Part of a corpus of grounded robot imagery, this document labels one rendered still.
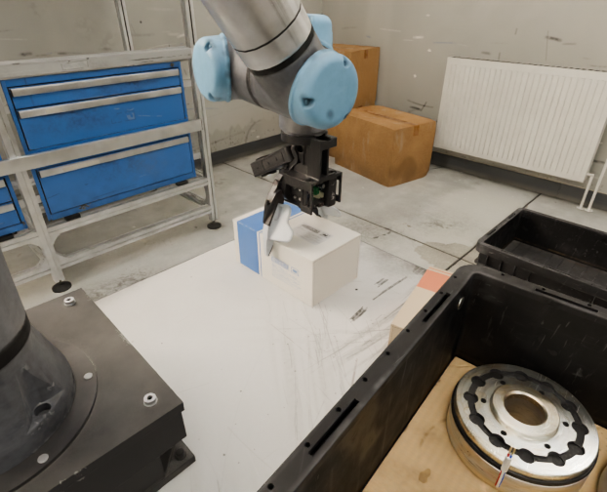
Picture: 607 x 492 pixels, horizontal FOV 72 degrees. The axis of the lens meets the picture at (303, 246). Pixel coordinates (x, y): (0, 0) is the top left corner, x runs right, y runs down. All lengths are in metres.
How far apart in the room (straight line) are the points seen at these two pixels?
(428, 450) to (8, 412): 0.34
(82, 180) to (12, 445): 1.68
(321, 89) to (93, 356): 0.37
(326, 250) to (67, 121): 1.49
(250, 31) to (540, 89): 2.69
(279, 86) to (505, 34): 2.81
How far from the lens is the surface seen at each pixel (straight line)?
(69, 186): 2.04
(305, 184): 0.63
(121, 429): 0.45
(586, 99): 2.97
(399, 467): 0.37
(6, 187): 1.98
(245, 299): 0.72
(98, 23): 2.93
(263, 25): 0.41
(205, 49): 0.55
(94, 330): 0.56
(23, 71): 1.91
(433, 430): 0.39
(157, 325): 0.70
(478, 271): 0.40
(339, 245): 0.68
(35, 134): 1.96
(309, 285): 0.67
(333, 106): 0.44
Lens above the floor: 1.14
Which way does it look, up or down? 31 degrees down
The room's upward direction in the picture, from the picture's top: straight up
